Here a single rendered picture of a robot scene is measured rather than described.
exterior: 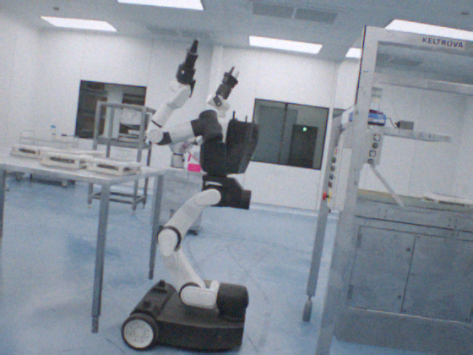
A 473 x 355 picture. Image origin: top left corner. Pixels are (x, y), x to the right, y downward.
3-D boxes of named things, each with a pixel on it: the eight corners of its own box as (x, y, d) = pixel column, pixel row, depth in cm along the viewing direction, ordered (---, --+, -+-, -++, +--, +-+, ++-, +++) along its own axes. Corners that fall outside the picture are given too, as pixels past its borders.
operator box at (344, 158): (329, 210, 172) (339, 147, 169) (326, 204, 189) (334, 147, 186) (344, 211, 171) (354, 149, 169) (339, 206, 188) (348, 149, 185)
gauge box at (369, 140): (342, 160, 244) (347, 127, 242) (340, 160, 254) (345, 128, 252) (379, 165, 241) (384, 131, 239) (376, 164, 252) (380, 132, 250)
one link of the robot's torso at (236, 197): (249, 209, 243) (253, 178, 241) (248, 212, 230) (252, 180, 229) (202, 202, 245) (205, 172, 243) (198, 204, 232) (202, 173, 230)
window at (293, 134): (247, 161, 773) (254, 97, 762) (247, 161, 774) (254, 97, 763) (321, 170, 768) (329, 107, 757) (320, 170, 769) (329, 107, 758)
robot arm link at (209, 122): (198, 144, 215) (223, 137, 214) (193, 137, 206) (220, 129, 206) (193, 125, 219) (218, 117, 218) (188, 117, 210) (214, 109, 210)
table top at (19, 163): (-111, 151, 237) (-111, 146, 236) (3, 150, 345) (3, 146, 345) (110, 185, 220) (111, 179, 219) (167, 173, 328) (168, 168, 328)
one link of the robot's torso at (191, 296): (218, 299, 253) (221, 278, 252) (214, 312, 233) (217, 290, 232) (185, 293, 254) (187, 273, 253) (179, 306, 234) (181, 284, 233)
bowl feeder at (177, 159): (160, 166, 511) (163, 135, 507) (165, 165, 546) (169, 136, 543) (198, 171, 509) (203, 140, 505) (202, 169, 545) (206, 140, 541)
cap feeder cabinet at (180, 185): (148, 229, 502) (154, 166, 495) (159, 221, 559) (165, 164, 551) (199, 236, 500) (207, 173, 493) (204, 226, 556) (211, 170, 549)
